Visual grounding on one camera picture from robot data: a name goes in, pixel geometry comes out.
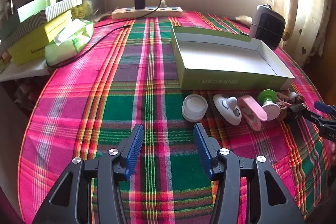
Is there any small white round jar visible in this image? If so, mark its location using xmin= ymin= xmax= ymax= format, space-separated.
xmin=182 ymin=94 xmax=208 ymax=123

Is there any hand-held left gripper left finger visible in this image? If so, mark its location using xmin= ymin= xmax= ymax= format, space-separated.
xmin=31 ymin=124 xmax=144 ymax=224

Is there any black battery charger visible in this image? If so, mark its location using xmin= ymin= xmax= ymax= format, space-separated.
xmin=287 ymin=103 xmax=307 ymax=122

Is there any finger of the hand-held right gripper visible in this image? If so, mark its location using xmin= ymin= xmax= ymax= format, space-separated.
xmin=314 ymin=101 xmax=336 ymax=115
xmin=304 ymin=109 xmax=336 ymax=130

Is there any plaid tablecloth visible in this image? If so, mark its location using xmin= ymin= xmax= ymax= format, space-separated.
xmin=17 ymin=10 xmax=332 ymax=224

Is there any green tissue pack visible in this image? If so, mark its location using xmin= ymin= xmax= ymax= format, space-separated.
xmin=45 ymin=19 xmax=94 ymax=65

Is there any white power strip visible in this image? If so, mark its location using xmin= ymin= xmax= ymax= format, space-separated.
xmin=112 ymin=7 xmax=183 ymax=20

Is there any yellow green box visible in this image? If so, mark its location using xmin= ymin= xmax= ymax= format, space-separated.
xmin=7 ymin=10 xmax=72 ymax=66

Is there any grey chevron box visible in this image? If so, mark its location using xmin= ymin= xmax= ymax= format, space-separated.
xmin=0 ymin=13 xmax=49 ymax=42

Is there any pink clip device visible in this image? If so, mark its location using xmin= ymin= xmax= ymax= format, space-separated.
xmin=238 ymin=95 xmax=268 ymax=132

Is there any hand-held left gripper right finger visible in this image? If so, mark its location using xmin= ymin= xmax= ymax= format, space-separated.
xmin=193 ymin=123 xmax=306 ymax=224

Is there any green cardboard box tray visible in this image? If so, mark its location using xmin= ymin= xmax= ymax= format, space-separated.
xmin=171 ymin=26 xmax=296 ymax=90

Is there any clear plastic storage bin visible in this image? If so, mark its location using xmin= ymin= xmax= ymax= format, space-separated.
xmin=81 ymin=0 xmax=112 ymax=24

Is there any black charging cable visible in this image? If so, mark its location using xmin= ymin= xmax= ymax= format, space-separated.
xmin=47 ymin=0 xmax=162 ymax=68

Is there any light green box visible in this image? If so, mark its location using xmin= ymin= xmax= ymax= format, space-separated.
xmin=17 ymin=0 xmax=61 ymax=22

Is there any grey portable heater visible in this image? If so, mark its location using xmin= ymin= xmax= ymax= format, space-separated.
xmin=249 ymin=4 xmax=286 ymax=50

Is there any heart print curtain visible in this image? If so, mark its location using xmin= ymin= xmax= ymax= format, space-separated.
xmin=273 ymin=0 xmax=332 ymax=64

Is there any white dome gadget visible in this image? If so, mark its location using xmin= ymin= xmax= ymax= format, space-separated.
xmin=213 ymin=94 xmax=242 ymax=125

